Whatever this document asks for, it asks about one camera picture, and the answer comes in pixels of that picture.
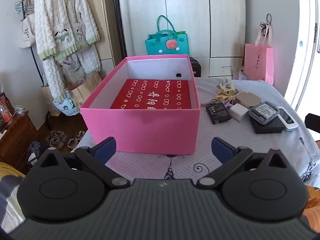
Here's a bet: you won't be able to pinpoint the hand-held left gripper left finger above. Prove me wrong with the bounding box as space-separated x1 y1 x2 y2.
37 137 131 189

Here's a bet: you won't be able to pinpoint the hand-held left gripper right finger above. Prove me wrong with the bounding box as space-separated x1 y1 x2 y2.
196 137 288 189

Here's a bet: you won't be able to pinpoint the white pocket router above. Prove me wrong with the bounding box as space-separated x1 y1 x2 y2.
277 107 299 132

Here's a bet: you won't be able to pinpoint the black phone battery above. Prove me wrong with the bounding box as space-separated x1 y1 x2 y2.
206 102 233 125

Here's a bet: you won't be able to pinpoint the pink cardboard box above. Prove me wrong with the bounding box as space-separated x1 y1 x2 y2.
79 54 201 155

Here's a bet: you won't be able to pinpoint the black device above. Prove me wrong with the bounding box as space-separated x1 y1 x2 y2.
251 117 285 134

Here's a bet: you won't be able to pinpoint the grey pocket router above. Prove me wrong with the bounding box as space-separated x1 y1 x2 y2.
249 102 281 126

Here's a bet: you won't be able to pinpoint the beige rounded device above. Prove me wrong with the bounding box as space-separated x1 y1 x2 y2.
235 92 262 110

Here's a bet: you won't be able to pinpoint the white charger cube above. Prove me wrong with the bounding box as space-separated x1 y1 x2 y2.
229 104 248 122

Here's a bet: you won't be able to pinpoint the grey sneaker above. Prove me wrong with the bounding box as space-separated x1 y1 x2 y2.
49 130 68 141
46 137 64 148

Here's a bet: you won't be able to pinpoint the white green printed bag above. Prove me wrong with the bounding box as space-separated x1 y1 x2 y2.
52 90 81 116

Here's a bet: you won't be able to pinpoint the large brown paper bag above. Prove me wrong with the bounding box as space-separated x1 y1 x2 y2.
67 76 98 106

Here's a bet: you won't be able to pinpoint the red printed flat box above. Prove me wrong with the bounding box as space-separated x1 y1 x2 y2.
110 79 192 111

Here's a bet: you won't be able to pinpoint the black trash bin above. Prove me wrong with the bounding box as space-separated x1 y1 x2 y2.
26 141 48 168

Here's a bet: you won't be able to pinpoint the small brown paper bag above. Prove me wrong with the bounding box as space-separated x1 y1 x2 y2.
41 84 62 117

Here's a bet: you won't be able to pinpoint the white plastic bag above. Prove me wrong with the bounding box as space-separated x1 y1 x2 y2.
232 66 247 81

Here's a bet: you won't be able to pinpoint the orange striped cloth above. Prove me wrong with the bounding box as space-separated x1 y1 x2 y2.
306 185 320 231

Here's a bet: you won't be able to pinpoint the pink paper gift bag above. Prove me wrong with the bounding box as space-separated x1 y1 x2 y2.
244 22 274 86

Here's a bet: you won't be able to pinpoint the wooden nightstand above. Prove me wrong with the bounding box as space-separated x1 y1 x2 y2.
0 110 51 166

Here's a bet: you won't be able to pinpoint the yellow cloth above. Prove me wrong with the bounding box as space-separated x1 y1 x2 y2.
0 162 26 181

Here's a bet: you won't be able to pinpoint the orange drink bottle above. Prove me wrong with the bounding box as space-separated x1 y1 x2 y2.
2 106 13 126

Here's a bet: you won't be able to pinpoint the grey white bedding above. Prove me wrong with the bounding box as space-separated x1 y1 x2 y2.
0 175 26 233

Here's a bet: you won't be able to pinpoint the teal felt handbag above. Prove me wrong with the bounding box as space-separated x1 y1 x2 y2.
145 15 190 56

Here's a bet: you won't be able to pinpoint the white wardrobe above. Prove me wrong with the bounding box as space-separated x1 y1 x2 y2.
117 0 247 78

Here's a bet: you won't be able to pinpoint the white fleece pajamas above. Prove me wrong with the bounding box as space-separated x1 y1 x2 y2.
34 0 102 103

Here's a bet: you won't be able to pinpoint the white canvas tote bag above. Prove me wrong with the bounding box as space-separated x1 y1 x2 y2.
19 12 37 49

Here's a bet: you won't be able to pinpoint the black hair ties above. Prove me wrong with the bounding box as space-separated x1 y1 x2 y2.
259 13 273 37

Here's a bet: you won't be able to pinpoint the black door frame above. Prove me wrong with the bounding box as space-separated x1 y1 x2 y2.
110 0 128 58

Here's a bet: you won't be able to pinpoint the teal wire hangers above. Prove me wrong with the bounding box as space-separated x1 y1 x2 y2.
14 0 36 13

